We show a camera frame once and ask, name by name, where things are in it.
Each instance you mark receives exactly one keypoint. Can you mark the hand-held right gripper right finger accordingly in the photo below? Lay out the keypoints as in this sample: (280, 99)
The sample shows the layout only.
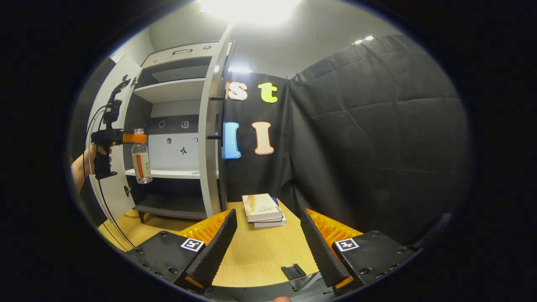
(321, 251)

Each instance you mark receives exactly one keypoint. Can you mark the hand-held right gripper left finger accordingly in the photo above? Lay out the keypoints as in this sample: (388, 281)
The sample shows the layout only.
(218, 251)

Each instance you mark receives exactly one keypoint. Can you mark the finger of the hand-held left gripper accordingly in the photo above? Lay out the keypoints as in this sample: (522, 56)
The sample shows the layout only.
(134, 138)

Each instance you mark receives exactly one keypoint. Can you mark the clear bottle with orange label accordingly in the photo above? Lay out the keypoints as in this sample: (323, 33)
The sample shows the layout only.
(142, 161)

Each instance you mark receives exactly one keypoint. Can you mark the grey cabinet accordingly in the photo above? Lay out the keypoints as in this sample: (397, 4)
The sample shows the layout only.
(172, 90)

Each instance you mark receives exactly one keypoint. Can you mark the white book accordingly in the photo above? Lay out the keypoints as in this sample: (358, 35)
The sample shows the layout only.
(270, 223)

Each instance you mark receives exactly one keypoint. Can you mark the beige book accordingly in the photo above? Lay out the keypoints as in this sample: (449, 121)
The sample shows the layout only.
(262, 206)

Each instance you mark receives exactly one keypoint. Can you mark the blue book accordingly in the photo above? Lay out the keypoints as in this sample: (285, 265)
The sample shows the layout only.
(275, 201)

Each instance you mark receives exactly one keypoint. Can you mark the black backdrop cloth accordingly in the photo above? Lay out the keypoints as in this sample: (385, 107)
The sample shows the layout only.
(377, 147)

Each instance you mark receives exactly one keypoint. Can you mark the distant ceiling light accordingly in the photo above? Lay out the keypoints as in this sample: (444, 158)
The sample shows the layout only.
(239, 69)

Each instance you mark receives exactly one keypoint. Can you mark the large ceiling light panel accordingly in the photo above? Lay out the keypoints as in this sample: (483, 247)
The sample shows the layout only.
(251, 8)

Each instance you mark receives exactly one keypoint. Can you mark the small ceiling light panel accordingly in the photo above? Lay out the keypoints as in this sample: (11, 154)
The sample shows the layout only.
(364, 40)

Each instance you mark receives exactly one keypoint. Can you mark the small black bracket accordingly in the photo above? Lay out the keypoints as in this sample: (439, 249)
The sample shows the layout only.
(293, 271)

